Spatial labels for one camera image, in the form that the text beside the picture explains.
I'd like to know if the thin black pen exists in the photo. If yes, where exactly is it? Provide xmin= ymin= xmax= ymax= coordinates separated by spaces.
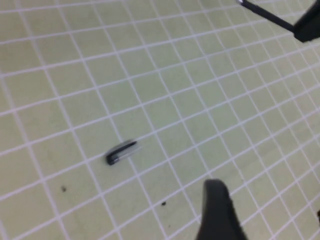
xmin=236 ymin=0 xmax=296 ymax=33

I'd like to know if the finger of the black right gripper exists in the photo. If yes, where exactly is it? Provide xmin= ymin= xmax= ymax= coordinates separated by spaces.
xmin=293 ymin=1 xmax=320 ymax=43

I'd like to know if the green white-grid table mat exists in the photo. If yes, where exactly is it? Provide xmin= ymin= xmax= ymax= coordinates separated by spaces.
xmin=0 ymin=0 xmax=320 ymax=240

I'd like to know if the grey and black pen cap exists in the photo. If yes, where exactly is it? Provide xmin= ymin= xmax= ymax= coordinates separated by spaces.
xmin=105 ymin=139 xmax=143 ymax=166

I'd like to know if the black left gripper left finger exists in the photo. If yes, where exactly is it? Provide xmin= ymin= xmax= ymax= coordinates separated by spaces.
xmin=194 ymin=178 xmax=249 ymax=240

